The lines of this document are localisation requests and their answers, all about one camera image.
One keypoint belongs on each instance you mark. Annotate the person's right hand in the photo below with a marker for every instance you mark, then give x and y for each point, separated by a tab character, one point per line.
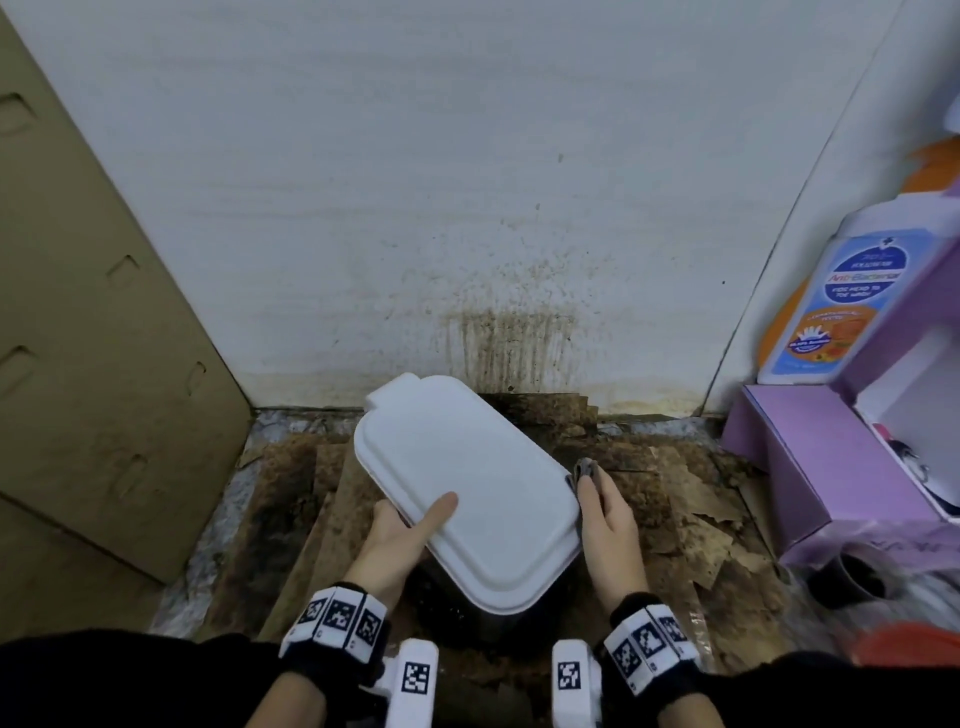
611	540

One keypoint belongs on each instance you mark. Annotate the stained brown cardboard sheet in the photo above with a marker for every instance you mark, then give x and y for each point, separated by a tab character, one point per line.
675	540

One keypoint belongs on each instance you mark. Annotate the dark drink cup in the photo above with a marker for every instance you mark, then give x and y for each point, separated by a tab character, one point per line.
851	577

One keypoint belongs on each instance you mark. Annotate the white bottle blue orange label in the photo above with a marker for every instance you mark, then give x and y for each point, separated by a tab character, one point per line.
847	307

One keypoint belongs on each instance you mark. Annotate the person's black clothing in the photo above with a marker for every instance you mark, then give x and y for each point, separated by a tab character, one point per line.
135	679

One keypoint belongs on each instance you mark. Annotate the person's left forearm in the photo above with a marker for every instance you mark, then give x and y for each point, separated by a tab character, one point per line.
289	705

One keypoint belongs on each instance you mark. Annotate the person's left hand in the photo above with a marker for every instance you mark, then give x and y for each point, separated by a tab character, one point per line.
397	547

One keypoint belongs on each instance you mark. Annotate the right wrist marker band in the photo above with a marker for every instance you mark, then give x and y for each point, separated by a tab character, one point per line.
637	660

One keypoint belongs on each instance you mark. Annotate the white lidded trash bin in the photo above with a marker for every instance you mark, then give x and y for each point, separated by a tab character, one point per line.
480	487

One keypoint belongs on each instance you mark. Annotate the brown cardboard panel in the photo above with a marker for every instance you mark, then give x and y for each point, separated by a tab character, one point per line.
97	360

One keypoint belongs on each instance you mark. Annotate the purple cardboard display box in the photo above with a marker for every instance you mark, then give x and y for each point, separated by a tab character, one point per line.
825	472

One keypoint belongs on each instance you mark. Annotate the wrist marker band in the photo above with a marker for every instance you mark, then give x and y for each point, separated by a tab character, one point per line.
352	637
637	660

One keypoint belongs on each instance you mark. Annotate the left wrist marker band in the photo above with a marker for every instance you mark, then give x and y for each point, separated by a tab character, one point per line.
352	637

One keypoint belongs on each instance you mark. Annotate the orange plastic basket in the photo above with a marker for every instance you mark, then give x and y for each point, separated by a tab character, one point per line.
907	643

